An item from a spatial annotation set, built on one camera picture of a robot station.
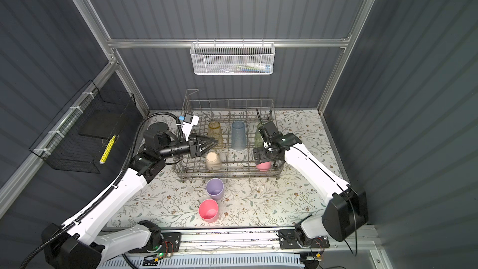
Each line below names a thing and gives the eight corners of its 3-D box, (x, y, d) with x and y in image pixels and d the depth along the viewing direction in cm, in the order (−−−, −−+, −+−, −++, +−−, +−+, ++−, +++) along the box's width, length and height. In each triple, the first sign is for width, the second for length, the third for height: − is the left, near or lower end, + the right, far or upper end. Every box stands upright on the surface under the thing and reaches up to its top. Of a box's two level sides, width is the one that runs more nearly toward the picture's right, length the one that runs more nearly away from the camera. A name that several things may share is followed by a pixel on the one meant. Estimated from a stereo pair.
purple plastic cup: (207, 202, 85) (204, 194, 77) (209, 187, 89) (206, 178, 82) (223, 202, 85) (221, 194, 77) (224, 187, 89) (222, 178, 81)
